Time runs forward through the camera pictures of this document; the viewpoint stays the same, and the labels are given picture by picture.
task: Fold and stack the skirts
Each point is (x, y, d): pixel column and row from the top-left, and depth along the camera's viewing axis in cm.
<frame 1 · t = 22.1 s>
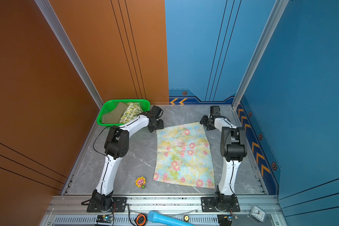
left hand: (160, 125, 106), fingers open
right hand: (202, 122, 105), fingers open
green plastic basket: (144, 104, 114), point 8 cm above the table
pastel floral skirt: (183, 155, 93), on the table
yellow flower toy: (141, 182, 78), point 5 cm above the table
olive green folded skirt: (115, 116, 109), point 6 cm above the table
yellow green patterned skirt: (133, 111, 110), point 7 cm above the table

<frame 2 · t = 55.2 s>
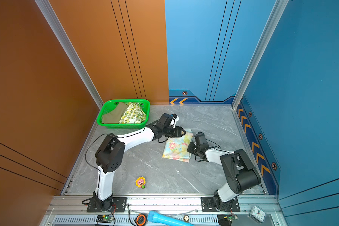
left hand: (184, 131, 90), fingers open
right hand: (187, 147, 95), fingers closed
pastel floral skirt: (176, 148, 96), on the table
the other named things where they were.

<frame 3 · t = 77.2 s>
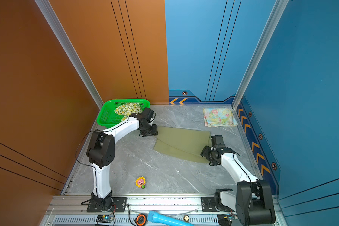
left hand: (155, 132, 96), fingers open
right hand: (203, 154, 88), fingers open
pastel floral skirt: (219, 117, 111), point 3 cm above the table
olive green folded skirt: (185, 143, 100), on the table
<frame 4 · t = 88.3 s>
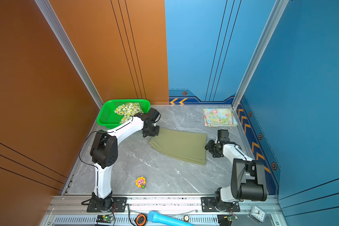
left hand: (156, 133, 96), fingers closed
right hand: (206, 147, 92), fingers open
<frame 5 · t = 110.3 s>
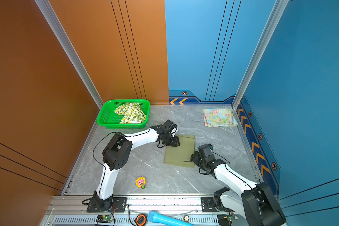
left hand: (178, 143, 95), fingers open
right hand: (192, 158, 88), fingers open
olive green folded skirt: (180, 156, 91), point 2 cm above the table
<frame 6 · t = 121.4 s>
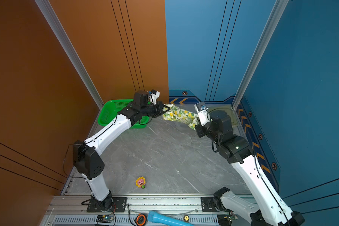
left hand: (170, 107, 79), fingers closed
right hand: (197, 116, 66), fingers closed
olive green folded skirt: (228, 106, 121), on the table
yellow green patterned skirt: (176, 114, 75), point 32 cm above the table
